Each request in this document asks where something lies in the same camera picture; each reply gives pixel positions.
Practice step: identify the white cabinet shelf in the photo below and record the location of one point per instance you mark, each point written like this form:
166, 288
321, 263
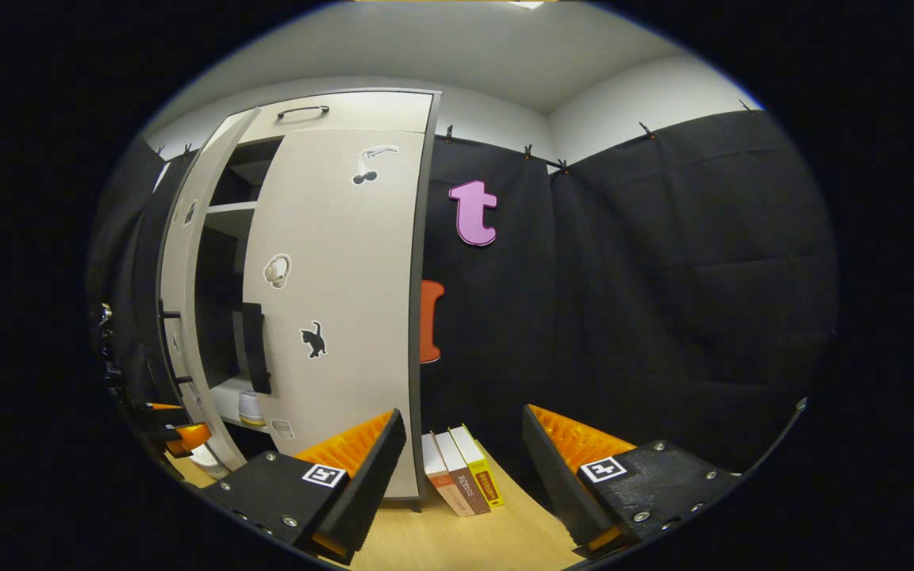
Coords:
231, 216
223, 400

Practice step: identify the yellow book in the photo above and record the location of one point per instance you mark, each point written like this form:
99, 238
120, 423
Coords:
485, 472

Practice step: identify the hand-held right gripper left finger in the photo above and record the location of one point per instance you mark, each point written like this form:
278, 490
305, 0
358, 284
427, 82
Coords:
362, 492

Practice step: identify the white shoe cabinet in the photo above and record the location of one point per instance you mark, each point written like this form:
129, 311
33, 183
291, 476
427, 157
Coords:
215, 277

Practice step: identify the white striped shoe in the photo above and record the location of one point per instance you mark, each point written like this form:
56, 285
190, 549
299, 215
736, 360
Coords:
251, 408

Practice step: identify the white and orange book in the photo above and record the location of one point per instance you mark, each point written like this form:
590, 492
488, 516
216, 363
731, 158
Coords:
445, 476

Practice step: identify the white cabinet drawer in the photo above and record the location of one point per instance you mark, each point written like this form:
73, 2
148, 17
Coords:
378, 111

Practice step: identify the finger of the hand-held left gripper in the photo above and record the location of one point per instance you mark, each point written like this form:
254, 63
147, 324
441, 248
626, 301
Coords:
163, 412
191, 436

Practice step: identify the brown book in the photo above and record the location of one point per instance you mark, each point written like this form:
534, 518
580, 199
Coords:
465, 476

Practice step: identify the white shoe cabinet door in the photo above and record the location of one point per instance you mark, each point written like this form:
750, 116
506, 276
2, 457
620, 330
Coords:
175, 270
346, 277

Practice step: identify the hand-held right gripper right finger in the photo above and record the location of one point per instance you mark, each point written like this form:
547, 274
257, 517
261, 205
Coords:
556, 484

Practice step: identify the black backdrop cloth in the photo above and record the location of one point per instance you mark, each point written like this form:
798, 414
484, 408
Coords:
663, 277

